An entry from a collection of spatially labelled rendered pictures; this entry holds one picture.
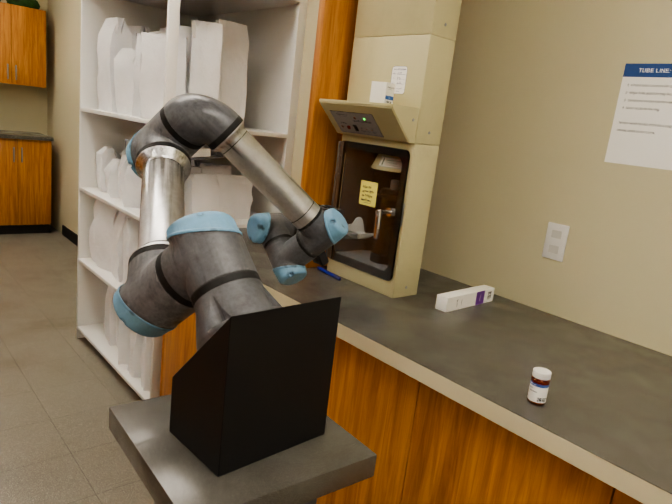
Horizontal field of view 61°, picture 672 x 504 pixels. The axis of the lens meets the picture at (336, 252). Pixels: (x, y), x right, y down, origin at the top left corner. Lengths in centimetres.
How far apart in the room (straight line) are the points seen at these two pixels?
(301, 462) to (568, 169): 130
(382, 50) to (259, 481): 132
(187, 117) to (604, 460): 102
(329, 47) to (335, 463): 136
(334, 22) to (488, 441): 132
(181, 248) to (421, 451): 77
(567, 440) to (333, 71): 131
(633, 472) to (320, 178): 128
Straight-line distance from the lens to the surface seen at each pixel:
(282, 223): 142
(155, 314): 100
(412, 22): 175
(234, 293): 87
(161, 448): 93
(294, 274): 136
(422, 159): 171
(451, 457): 136
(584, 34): 194
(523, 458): 124
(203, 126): 124
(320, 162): 192
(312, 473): 89
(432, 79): 171
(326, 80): 191
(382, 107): 162
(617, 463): 113
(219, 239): 91
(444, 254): 215
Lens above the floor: 144
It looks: 13 degrees down
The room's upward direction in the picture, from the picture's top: 7 degrees clockwise
